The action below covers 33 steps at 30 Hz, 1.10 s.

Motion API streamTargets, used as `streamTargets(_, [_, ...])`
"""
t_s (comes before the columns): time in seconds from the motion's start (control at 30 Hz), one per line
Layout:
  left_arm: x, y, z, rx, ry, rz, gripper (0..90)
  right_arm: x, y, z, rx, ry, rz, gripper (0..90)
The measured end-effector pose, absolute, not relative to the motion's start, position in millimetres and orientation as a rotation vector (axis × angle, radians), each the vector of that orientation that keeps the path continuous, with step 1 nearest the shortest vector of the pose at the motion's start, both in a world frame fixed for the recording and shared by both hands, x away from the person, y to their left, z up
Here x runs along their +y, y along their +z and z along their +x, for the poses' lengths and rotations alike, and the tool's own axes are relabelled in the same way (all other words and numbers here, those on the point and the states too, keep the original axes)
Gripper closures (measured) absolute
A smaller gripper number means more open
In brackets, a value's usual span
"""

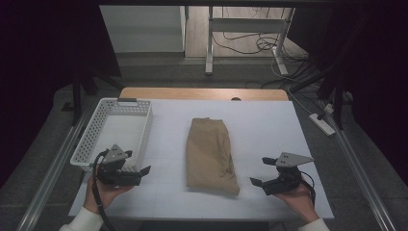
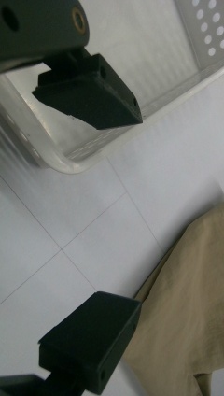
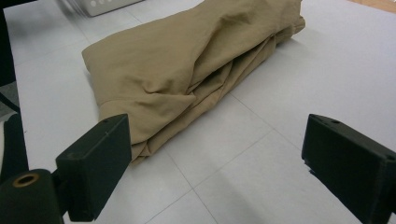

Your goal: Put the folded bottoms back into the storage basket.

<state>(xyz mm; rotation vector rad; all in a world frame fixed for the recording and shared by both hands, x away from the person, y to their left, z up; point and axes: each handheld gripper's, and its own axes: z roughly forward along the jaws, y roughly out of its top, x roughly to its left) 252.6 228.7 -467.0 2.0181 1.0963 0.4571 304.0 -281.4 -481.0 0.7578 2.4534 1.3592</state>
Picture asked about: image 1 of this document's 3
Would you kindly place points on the person's left hand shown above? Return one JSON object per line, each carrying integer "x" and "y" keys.
{"x": 107, "y": 194}

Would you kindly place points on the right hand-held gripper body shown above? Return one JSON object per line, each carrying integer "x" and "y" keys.
{"x": 284, "y": 181}

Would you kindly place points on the white power strip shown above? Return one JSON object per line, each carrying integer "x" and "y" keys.
{"x": 321, "y": 124}

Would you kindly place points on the dark curtain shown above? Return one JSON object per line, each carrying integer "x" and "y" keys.
{"x": 38, "y": 48}
{"x": 378, "y": 64}

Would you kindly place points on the person's right hand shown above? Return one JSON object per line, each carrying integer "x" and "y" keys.
{"x": 300, "y": 200}

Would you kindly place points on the white cabinet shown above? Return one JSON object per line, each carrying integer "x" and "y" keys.
{"x": 142, "y": 29}

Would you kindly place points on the white table mat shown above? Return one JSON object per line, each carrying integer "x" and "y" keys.
{"x": 263, "y": 128}

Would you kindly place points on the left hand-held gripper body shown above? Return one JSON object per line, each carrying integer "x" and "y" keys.
{"x": 113, "y": 174}

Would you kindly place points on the white metal desk frame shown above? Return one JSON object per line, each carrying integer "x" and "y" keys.
{"x": 247, "y": 24}

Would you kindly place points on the white perforated plastic basket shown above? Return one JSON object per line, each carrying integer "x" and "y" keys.
{"x": 122, "y": 133}

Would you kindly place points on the tan pants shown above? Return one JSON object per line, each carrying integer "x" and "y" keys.
{"x": 208, "y": 154}

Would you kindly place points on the metal floor rail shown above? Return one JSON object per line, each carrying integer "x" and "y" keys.
{"x": 365, "y": 183}
{"x": 51, "y": 173}

